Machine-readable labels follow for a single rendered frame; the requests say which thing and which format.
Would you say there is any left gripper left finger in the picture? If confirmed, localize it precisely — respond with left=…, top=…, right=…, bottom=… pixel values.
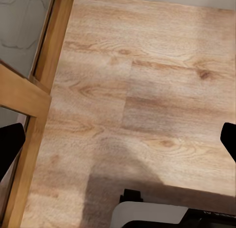
left=0, top=123, right=26, bottom=182

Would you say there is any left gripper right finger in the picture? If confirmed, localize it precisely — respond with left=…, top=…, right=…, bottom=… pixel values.
left=220, top=122, right=236, bottom=162

